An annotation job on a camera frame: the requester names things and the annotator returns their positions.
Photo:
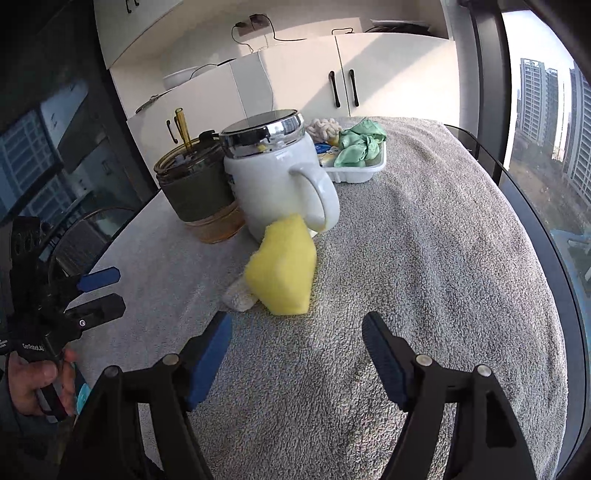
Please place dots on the amber glass straw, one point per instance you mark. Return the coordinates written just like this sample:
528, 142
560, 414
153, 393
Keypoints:
181, 125

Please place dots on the white ceramic mug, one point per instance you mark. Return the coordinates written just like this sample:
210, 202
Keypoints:
274, 185

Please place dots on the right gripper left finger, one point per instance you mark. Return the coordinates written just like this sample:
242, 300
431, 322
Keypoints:
183, 381

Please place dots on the white knitted cloth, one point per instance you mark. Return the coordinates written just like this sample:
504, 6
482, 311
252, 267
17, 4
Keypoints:
238, 296

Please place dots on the green silk cloth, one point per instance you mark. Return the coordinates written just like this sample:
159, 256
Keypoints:
360, 144

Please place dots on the yellow rectangular sponge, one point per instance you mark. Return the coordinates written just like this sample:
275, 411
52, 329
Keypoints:
281, 272

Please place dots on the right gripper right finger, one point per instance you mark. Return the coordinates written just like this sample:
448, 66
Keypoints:
420, 387

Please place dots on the black cabinet handle right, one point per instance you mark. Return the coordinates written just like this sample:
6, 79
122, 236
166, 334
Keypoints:
352, 78

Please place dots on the white bowl on counter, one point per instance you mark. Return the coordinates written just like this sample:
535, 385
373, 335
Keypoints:
177, 78

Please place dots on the grey towel table cover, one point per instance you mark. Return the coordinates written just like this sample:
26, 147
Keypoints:
432, 245

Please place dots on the black cabinet handle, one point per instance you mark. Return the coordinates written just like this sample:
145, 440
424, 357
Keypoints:
352, 78
334, 89

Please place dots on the white cabinet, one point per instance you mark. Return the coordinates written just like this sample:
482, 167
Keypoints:
397, 75

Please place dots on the cream chenille duster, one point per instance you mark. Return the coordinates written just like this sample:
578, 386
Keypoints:
324, 131

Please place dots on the person left hand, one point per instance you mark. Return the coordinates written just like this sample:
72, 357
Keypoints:
24, 379

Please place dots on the black cabinet handle left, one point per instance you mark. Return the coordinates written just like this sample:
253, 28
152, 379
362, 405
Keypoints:
334, 89

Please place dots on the white plastic tray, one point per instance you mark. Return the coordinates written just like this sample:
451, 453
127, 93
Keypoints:
359, 175

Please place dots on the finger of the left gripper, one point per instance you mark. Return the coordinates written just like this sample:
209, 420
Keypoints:
96, 312
98, 280

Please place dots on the wall power socket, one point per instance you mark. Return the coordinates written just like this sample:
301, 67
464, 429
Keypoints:
254, 23

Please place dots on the chrome mug lid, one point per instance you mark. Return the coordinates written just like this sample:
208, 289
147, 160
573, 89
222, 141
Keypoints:
261, 133

